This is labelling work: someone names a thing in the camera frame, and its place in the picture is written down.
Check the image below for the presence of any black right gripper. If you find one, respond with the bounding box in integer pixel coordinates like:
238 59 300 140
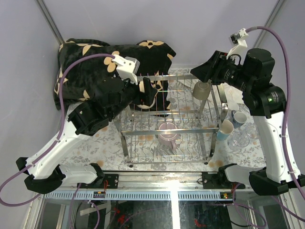
190 50 254 92

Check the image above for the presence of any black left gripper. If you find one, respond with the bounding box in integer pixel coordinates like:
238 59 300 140
110 70 157 119

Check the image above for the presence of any olive beige mug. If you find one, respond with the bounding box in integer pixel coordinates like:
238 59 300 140
193 81 211 100

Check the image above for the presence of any grey textured coffee mug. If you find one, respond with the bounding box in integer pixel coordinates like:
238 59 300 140
231 110 247 128

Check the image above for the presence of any light blue mug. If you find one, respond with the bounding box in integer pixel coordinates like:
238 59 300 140
216 120 234 141

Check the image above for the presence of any clear glass tumbler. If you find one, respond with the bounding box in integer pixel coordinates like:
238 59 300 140
227 130 250 151
245 123 259 140

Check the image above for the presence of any clear glass tumbler front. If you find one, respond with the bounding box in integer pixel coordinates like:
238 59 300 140
245 123 259 140

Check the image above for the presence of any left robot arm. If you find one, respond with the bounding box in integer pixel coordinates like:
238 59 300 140
16 77 158 194

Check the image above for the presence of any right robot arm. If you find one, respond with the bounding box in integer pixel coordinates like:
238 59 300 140
191 48 305 196

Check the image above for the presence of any stainless steel dish rack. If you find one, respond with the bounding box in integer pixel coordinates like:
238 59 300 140
114 74 228 167

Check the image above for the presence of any white crumpled cloth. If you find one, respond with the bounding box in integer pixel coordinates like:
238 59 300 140
178 66 248 110

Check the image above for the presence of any pink mug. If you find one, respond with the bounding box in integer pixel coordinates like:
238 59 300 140
157 122 178 151

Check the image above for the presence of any floral patterned table mat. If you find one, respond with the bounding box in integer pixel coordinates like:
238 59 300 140
51 66 267 173

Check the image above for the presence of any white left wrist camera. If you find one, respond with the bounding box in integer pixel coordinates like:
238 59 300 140
112 54 140 85

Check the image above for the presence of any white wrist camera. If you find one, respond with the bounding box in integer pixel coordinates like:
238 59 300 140
112 54 140 85
226 28 249 59

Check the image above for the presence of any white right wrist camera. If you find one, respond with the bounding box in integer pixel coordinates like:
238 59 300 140
226 28 249 59

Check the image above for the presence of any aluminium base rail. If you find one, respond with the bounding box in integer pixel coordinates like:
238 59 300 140
44 172 234 201

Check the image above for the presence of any right aluminium frame post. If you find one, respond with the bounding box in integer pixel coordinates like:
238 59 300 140
253 0 287 48

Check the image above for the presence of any aluminium frame post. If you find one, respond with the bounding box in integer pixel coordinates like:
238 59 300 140
253 0 287 48
35 0 65 45

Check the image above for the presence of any left aluminium frame post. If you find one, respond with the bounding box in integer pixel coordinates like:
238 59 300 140
35 0 65 45

